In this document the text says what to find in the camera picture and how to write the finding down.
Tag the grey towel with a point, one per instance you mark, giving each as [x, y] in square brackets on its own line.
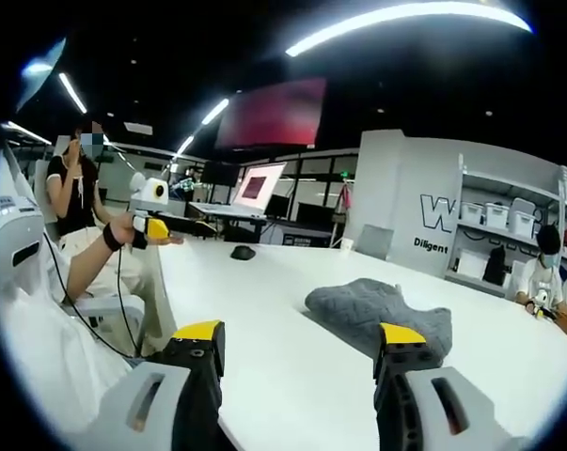
[372, 300]

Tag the open silver laptop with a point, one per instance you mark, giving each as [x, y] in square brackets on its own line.
[252, 190]

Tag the person's left hand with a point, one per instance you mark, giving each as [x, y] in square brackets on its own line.
[123, 230]

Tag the black wristband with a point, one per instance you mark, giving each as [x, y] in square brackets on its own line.
[111, 237]

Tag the black computer mouse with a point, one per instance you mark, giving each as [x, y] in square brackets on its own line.
[243, 253]

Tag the black computer monitor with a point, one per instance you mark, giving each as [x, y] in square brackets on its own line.
[219, 173]

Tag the short ceiling light strip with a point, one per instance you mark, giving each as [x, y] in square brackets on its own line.
[184, 144]
[72, 92]
[215, 111]

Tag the person's white shirt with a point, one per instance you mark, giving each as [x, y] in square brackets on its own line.
[43, 347]

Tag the hanging red display screen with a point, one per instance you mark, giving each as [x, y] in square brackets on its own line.
[273, 113]

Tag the white chest-worn device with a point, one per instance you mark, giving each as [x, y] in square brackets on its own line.
[15, 235]

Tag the hanging handbag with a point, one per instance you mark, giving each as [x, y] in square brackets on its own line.
[343, 209]

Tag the white paper cup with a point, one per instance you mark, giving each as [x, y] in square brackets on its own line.
[347, 245]

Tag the black bag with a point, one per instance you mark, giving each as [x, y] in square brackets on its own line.
[494, 265]

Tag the grey chair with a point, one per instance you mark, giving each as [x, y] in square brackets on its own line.
[377, 242]

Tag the white storage box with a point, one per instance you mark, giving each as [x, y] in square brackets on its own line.
[472, 210]
[524, 216]
[497, 216]

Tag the white storage shelf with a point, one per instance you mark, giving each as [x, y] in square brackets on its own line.
[523, 188]

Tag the long ceiling light strip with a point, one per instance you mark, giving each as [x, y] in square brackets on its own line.
[405, 23]

